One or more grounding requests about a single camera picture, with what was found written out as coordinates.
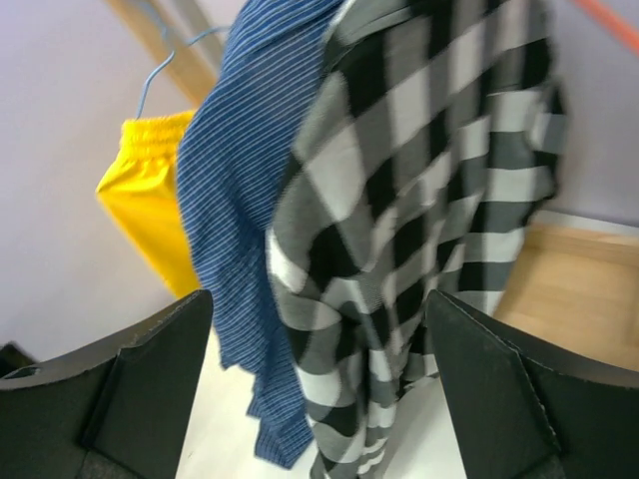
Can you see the light blue wire hanger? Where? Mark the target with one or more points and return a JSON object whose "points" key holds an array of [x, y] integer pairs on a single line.
{"points": [[166, 31]]}

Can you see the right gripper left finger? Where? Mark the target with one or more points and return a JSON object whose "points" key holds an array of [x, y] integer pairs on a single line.
{"points": [[116, 408]]}

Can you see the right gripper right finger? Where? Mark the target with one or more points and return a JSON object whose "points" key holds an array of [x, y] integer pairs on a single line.
{"points": [[522, 407]]}

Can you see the wooden clothes rack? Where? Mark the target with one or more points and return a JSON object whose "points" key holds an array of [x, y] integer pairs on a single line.
{"points": [[577, 289]]}

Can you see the blue checked shirt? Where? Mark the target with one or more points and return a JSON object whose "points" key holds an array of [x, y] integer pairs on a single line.
{"points": [[230, 166]]}

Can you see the black white checked shirt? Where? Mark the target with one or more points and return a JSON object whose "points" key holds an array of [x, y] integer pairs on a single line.
{"points": [[433, 139]]}

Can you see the yellow garment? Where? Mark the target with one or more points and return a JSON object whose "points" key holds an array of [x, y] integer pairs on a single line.
{"points": [[139, 193]]}

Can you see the orange hanger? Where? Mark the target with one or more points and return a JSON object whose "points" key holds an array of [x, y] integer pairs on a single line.
{"points": [[612, 23]]}

